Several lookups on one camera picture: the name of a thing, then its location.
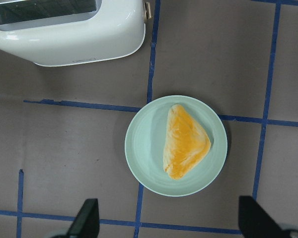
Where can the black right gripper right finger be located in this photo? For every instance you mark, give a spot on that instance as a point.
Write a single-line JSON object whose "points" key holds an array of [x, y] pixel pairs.
{"points": [[254, 222]]}

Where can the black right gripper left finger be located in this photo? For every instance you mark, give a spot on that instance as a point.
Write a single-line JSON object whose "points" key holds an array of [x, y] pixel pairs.
{"points": [[87, 222]]}

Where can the white two-slot toaster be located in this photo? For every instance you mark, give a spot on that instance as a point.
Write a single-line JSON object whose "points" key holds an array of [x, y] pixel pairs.
{"points": [[67, 32]]}

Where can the triangular orange pastry bread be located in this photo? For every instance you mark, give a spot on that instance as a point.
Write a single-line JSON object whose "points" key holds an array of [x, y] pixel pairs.
{"points": [[186, 143]]}

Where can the light green round plate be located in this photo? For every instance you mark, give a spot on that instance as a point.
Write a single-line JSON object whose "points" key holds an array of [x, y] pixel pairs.
{"points": [[144, 143]]}

